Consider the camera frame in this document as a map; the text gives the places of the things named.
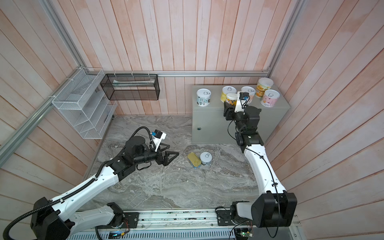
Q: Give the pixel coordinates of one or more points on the horizontal aluminium wall rail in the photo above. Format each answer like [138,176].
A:
[184,74]

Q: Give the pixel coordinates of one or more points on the blue label can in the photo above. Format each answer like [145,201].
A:
[206,158]

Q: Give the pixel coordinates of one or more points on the small brown white-lid can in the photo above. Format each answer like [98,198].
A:
[231,99]

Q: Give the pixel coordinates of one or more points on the white wire mesh shelf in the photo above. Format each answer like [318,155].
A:
[84,104]

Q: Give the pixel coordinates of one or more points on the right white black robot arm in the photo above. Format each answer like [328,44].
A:
[274,207]

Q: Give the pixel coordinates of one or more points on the orange yellow label can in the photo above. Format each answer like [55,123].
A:
[263,85]

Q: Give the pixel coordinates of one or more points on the brown label can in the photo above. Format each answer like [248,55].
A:
[251,91]

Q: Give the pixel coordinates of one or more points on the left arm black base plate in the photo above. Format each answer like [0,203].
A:
[127,220]

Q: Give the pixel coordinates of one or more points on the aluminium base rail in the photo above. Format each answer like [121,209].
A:
[162,219]

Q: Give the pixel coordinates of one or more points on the black mesh wall basket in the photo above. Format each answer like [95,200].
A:
[131,87]

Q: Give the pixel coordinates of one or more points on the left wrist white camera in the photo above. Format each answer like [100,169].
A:
[157,137]

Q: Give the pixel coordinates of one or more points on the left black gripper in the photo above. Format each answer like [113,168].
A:
[165,161]

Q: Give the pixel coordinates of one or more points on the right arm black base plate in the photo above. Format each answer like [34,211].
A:
[224,218]

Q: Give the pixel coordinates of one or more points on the pink label can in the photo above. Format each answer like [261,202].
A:
[270,98]

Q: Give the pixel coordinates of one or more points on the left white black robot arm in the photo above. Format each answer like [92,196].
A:
[57,219]

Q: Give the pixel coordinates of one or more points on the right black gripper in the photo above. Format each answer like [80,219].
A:
[229,112]

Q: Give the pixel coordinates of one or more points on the left aluminium frame rail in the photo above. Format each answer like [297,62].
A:
[29,125]

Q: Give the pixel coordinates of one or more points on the grey metal cabinet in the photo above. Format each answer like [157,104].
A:
[215,128]

